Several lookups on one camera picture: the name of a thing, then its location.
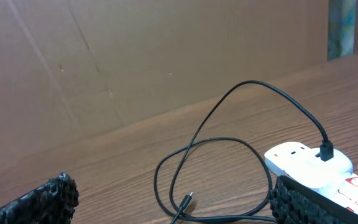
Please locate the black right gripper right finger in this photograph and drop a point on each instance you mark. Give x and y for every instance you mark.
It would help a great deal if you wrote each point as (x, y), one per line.
(293, 203)

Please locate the white power strip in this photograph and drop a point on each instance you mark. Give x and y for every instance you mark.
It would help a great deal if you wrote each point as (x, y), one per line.
(279, 159)

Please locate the white USB charger adapter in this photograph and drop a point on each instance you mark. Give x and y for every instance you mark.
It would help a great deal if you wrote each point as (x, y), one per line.
(310, 170)

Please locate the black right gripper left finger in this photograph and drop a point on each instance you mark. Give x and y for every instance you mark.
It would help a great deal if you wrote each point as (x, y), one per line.
(53, 202)

